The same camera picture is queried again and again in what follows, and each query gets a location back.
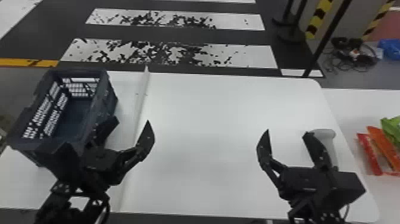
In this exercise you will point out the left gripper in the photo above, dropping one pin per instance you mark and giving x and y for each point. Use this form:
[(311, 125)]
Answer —
[(103, 169)]

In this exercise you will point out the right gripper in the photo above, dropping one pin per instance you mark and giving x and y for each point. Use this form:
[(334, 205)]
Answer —
[(307, 183)]

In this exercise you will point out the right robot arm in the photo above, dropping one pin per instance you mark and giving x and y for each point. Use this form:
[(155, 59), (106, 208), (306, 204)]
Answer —
[(315, 214)]

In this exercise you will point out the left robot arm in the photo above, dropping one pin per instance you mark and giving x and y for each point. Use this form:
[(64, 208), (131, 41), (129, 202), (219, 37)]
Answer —
[(67, 204)]

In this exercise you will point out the white bottle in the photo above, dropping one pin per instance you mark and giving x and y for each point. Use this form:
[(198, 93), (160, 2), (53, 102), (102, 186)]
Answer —
[(329, 147)]

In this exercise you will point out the purple crate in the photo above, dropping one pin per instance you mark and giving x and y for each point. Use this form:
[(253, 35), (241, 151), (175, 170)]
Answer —
[(59, 115)]

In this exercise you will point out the red snack packet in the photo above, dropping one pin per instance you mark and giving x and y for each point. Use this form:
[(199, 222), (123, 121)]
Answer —
[(370, 156)]

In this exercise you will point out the orange snack packet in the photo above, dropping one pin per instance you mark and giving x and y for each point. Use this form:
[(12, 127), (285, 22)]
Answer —
[(384, 145)]

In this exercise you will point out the green snack packet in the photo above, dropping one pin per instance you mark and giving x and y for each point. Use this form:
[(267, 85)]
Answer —
[(392, 128)]

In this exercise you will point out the blue bag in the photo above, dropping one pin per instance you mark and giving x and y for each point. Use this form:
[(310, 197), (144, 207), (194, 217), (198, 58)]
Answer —
[(390, 48)]

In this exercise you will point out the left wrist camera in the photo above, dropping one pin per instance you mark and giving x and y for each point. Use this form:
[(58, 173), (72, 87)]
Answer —
[(67, 164)]

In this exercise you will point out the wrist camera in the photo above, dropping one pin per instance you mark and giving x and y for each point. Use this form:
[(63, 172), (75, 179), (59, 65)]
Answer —
[(67, 164), (350, 187)]

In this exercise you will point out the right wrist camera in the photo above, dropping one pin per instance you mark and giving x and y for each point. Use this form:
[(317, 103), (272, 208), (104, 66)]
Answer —
[(350, 187)]

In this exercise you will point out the yellow black striped post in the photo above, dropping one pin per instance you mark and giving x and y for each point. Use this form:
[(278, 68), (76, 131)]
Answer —
[(376, 20), (317, 18)]

